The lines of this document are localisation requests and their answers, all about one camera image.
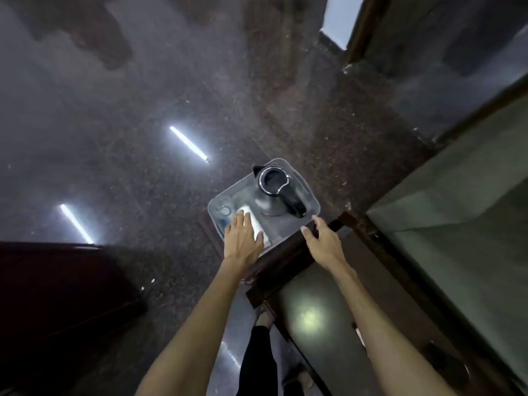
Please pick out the person's left hand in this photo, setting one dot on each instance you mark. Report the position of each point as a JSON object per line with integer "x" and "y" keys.
{"x": 241, "y": 243}

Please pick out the person's right hand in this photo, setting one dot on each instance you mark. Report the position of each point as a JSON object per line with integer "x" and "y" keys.
{"x": 326, "y": 247}

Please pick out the clear zip bag blue seal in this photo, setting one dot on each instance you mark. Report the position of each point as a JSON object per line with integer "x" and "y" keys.
{"x": 258, "y": 222}

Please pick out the clear plastic basket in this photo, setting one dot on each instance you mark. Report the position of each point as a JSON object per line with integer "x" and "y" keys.
{"x": 288, "y": 226}

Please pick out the person's right forearm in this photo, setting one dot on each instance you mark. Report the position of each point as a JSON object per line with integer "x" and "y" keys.
{"x": 383, "y": 338}

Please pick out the person's left forearm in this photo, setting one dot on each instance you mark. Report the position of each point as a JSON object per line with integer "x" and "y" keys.
{"x": 198, "y": 334}

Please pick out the person's left leg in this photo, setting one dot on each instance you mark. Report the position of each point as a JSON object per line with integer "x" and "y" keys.
{"x": 258, "y": 362}

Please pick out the brown plastic stool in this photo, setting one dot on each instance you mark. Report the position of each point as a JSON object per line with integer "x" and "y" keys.
{"x": 212, "y": 235}

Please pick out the dark wooden table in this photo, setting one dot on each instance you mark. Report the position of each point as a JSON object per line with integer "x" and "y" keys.
{"x": 330, "y": 346}

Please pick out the green fabric armchair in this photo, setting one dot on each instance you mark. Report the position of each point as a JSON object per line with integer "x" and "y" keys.
{"x": 466, "y": 226}

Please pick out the dark maroon furniture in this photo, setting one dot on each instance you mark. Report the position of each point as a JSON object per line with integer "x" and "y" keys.
{"x": 53, "y": 309}

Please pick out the brown wooden door frame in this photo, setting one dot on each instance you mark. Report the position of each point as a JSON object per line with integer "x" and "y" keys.
{"x": 365, "y": 28}

